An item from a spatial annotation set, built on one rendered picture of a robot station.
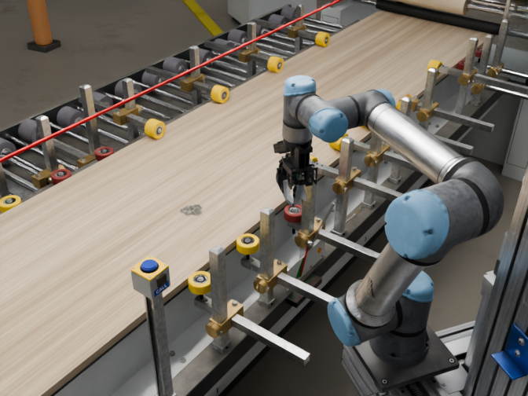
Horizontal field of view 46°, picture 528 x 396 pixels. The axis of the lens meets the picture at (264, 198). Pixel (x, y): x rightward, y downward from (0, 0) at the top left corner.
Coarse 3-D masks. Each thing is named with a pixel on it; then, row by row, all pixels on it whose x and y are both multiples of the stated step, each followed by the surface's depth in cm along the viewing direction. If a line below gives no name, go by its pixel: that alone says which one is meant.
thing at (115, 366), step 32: (448, 96) 377; (352, 160) 292; (320, 192) 276; (384, 224) 370; (256, 256) 248; (352, 256) 337; (320, 288) 315; (192, 320) 225; (288, 320) 296; (128, 352) 199; (256, 352) 279; (64, 384) 179; (96, 384) 191; (224, 384) 263
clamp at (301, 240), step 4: (316, 224) 233; (320, 224) 233; (324, 224) 234; (316, 228) 231; (324, 228) 236; (300, 232) 229; (312, 232) 229; (316, 232) 230; (296, 236) 228; (300, 236) 227; (304, 236) 227; (308, 236) 227; (312, 236) 229; (296, 240) 229; (300, 240) 228; (304, 240) 226; (296, 244) 230; (300, 244) 228; (304, 244) 227
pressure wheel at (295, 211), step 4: (296, 204) 237; (284, 208) 235; (288, 208) 235; (292, 208) 235; (296, 208) 234; (300, 208) 235; (284, 212) 233; (288, 212) 233; (292, 212) 233; (296, 212) 233; (300, 212) 233; (284, 216) 234; (288, 216) 232; (292, 216) 231; (296, 216) 231; (300, 216) 232; (288, 220) 233; (292, 220) 232; (296, 220) 232; (300, 220) 233; (292, 232) 240
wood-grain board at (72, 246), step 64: (320, 64) 350; (384, 64) 351; (448, 64) 352; (192, 128) 288; (256, 128) 288; (64, 192) 243; (128, 192) 244; (192, 192) 244; (256, 192) 244; (0, 256) 212; (64, 256) 212; (128, 256) 212; (192, 256) 212; (0, 320) 187; (64, 320) 188; (128, 320) 188; (0, 384) 168
